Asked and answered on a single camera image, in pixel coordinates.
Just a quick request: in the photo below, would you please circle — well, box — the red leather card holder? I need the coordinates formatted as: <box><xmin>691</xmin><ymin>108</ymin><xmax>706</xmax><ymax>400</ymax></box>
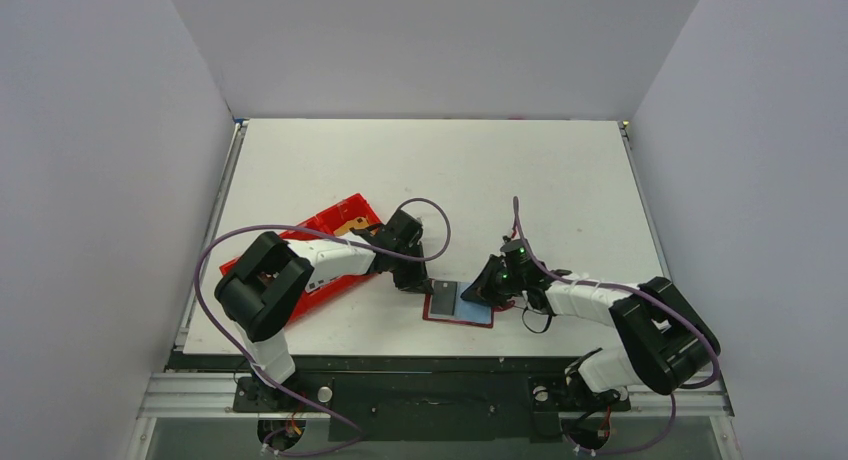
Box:
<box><xmin>422</xmin><ymin>281</ymin><xmax>515</xmax><ymax>329</ymax></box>

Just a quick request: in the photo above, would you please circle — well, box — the dark green VIP credit card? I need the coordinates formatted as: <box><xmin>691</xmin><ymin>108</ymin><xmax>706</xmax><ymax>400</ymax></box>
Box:
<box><xmin>428</xmin><ymin>280</ymin><xmax>458</xmax><ymax>317</ymax></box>

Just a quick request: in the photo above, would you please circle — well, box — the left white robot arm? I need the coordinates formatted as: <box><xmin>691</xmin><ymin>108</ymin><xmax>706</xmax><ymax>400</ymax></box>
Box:
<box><xmin>214</xmin><ymin>210</ymin><xmax>430</xmax><ymax>387</ymax></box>

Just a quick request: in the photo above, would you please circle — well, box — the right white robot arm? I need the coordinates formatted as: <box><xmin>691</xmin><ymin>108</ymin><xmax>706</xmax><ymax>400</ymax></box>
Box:
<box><xmin>460</xmin><ymin>239</ymin><xmax>721</xmax><ymax>396</ymax></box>

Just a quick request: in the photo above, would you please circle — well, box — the gold credit card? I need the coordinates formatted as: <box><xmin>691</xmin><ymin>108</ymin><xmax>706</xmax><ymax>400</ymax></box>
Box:
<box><xmin>334</xmin><ymin>217</ymin><xmax>371</xmax><ymax>237</ymax></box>

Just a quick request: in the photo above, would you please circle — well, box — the red plastic tray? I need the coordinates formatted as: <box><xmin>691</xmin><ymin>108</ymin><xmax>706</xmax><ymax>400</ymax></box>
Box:
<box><xmin>218</xmin><ymin>192</ymin><xmax>384</xmax><ymax>326</ymax></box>

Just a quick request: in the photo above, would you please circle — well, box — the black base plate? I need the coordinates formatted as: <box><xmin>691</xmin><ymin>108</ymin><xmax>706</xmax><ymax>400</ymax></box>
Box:
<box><xmin>166</xmin><ymin>352</ymin><xmax>642</xmax><ymax>443</ymax></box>

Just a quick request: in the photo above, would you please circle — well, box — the aluminium frame rail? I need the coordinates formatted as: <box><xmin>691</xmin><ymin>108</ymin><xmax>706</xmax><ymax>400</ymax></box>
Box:
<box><xmin>128</xmin><ymin>373</ymin><xmax>743</xmax><ymax>459</ymax></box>

